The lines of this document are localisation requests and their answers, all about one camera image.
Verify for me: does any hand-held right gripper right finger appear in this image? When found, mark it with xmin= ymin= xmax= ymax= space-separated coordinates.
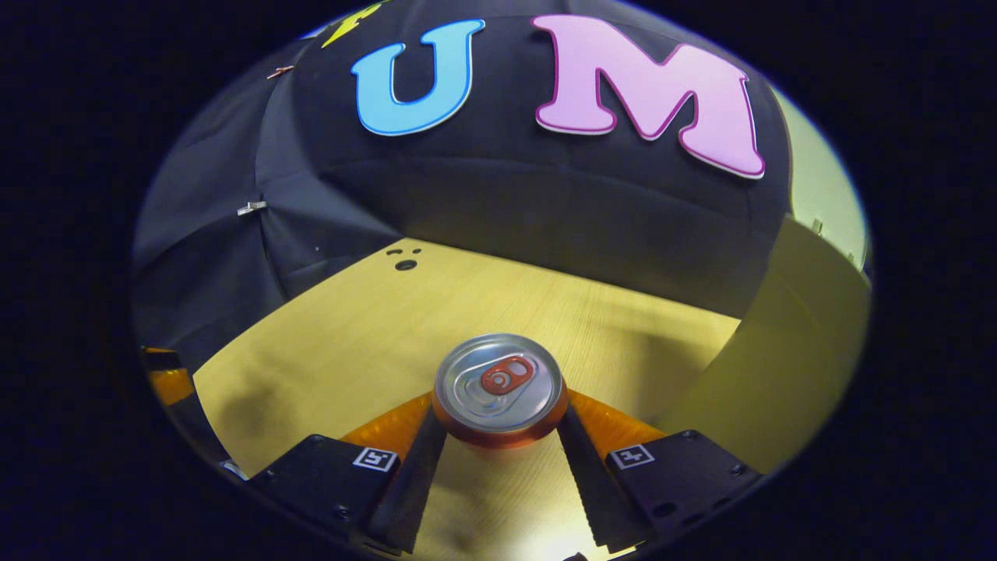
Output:
xmin=557 ymin=390 xmax=764 ymax=550

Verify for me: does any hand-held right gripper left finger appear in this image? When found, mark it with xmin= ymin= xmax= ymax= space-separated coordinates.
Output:
xmin=249 ymin=392 xmax=449 ymax=556

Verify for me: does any orange pop can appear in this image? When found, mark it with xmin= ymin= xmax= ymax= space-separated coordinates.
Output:
xmin=432 ymin=333 xmax=569 ymax=449

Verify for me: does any pale green desktop garbage bin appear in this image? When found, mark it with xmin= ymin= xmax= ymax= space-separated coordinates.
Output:
xmin=653 ymin=87 xmax=872 ymax=476

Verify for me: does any wooden desktop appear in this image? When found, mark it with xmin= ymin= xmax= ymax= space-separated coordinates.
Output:
xmin=193 ymin=238 xmax=741 ymax=561

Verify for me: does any black backdrop cloth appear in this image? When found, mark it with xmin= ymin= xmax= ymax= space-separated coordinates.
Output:
xmin=131 ymin=0 xmax=795 ymax=375

